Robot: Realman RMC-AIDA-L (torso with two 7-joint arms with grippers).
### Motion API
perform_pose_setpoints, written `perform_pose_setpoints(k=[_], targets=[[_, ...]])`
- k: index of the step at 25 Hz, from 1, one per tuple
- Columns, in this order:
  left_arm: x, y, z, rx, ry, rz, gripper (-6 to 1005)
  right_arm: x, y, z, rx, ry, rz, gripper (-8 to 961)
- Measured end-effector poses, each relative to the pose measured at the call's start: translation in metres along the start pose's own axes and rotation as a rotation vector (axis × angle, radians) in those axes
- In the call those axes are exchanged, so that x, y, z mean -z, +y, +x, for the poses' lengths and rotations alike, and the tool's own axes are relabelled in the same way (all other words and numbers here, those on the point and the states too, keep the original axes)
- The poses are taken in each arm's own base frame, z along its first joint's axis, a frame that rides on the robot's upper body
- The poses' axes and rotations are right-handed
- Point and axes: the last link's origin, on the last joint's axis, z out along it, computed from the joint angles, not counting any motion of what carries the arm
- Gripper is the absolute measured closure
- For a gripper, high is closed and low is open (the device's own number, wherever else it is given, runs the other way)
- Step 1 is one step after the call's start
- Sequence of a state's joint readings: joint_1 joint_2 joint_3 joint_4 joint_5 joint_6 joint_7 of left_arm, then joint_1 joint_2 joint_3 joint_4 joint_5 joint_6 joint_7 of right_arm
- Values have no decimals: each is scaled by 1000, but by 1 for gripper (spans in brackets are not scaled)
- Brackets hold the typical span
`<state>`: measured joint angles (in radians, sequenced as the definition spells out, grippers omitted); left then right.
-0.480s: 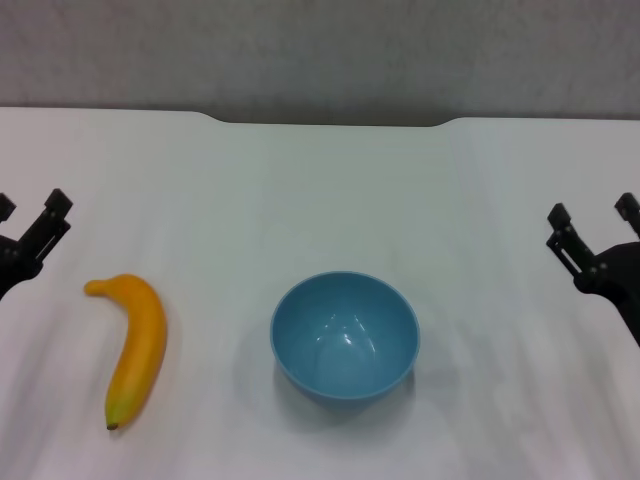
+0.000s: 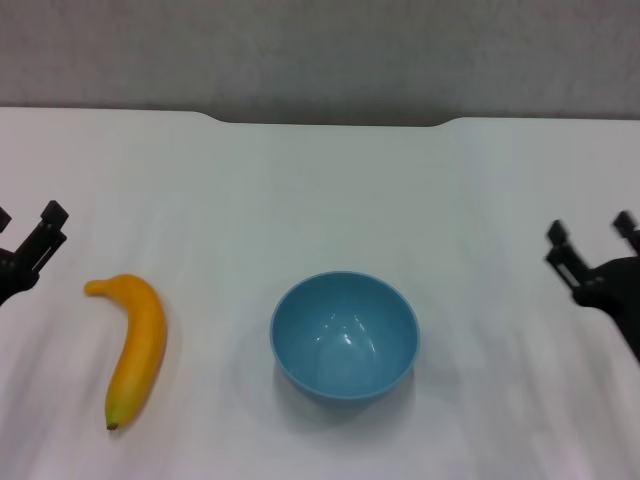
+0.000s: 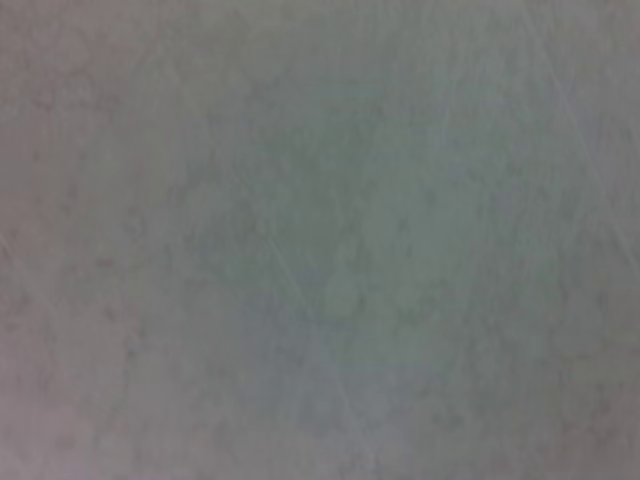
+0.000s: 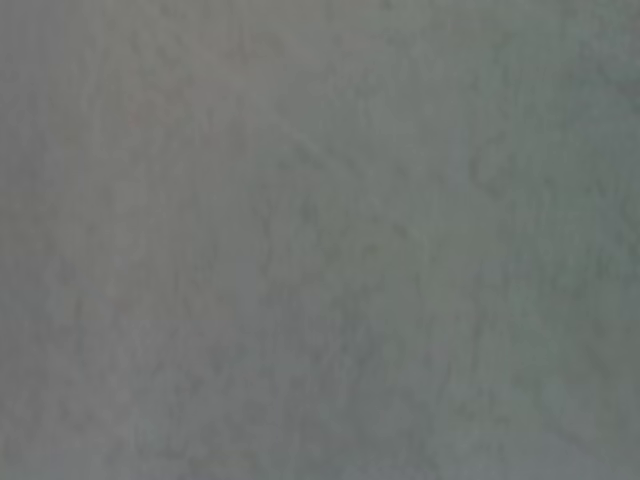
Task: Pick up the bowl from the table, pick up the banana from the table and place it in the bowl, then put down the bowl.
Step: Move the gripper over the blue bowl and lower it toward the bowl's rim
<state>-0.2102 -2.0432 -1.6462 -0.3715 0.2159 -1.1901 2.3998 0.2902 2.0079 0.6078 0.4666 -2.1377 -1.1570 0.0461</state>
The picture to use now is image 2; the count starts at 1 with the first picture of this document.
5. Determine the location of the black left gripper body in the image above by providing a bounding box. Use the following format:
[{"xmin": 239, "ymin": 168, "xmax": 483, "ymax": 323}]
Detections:
[{"xmin": 0, "ymin": 244, "xmax": 32, "ymax": 308}]

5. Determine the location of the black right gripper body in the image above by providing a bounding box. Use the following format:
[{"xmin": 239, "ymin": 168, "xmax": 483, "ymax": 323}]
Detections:
[{"xmin": 572, "ymin": 253, "xmax": 640, "ymax": 362}]

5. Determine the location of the yellow banana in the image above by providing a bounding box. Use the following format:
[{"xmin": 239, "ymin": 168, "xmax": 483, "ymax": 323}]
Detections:
[{"xmin": 83, "ymin": 273, "xmax": 169, "ymax": 432}]

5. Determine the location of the blue bowl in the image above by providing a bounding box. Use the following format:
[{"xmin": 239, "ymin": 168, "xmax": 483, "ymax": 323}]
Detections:
[{"xmin": 269, "ymin": 270, "xmax": 420, "ymax": 407}]

